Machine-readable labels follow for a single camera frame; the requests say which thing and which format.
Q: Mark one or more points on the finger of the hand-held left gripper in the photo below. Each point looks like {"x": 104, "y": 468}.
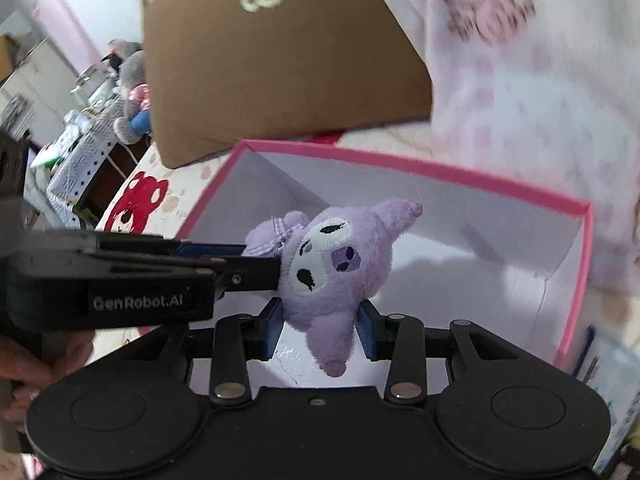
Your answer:
{"x": 215, "y": 249}
{"x": 255, "y": 272}

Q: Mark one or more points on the grey plush toy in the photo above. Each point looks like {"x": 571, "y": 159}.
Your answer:
{"x": 132, "y": 67}

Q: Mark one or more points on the printed bear blanket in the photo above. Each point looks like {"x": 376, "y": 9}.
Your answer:
{"x": 150, "y": 200}

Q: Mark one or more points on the pink checked pillow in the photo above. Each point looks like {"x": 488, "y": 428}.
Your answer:
{"x": 540, "y": 85}

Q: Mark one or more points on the person's left hand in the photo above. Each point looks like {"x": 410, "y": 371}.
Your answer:
{"x": 30, "y": 360}

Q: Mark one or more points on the brown pillow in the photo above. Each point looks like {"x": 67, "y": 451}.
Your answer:
{"x": 280, "y": 70}

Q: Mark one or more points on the white cabinet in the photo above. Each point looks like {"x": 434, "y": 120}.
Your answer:
{"x": 45, "y": 75}

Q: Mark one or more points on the pink curtain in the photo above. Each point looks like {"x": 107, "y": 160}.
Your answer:
{"x": 65, "y": 15}

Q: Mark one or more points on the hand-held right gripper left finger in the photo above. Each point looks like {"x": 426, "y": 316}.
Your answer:
{"x": 274, "y": 330}

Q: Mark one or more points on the purple plush toy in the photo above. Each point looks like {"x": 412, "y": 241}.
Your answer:
{"x": 325, "y": 290}

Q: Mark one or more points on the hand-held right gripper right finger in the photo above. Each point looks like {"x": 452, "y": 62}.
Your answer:
{"x": 367, "y": 332}

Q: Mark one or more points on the patterned table cloth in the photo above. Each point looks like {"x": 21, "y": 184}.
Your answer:
{"x": 80, "y": 160}

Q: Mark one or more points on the pink cardboard box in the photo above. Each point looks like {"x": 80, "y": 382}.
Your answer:
{"x": 450, "y": 240}

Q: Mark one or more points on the black white plush toy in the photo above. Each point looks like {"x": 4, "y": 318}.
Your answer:
{"x": 114, "y": 62}

